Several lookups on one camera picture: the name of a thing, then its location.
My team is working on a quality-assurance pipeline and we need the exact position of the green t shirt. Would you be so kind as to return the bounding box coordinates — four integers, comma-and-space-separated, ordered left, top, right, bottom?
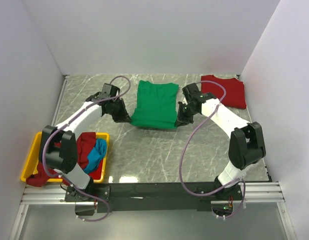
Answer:
131, 80, 179, 129

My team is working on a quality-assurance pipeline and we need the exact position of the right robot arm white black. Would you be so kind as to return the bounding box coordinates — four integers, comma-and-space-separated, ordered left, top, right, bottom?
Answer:
177, 98, 266, 200

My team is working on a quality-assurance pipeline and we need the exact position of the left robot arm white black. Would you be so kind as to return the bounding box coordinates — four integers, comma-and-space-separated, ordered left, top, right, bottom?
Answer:
39, 97, 132, 201

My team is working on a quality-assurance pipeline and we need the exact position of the blue t shirt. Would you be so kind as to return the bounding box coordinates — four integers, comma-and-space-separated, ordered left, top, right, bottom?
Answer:
83, 138, 108, 174

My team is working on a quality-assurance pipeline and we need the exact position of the folded red t shirt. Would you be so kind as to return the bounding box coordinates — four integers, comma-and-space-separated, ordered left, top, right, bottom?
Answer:
201, 75, 247, 109

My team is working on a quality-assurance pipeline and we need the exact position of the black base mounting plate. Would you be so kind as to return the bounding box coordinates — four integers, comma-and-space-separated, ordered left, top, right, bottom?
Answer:
64, 182, 243, 216

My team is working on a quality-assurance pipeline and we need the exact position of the yellow plastic bin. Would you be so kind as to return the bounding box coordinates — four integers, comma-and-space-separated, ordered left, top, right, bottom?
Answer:
20, 132, 110, 184

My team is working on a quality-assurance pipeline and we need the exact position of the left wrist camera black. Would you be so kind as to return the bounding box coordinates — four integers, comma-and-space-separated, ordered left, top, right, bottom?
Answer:
101, 83, 120, 99

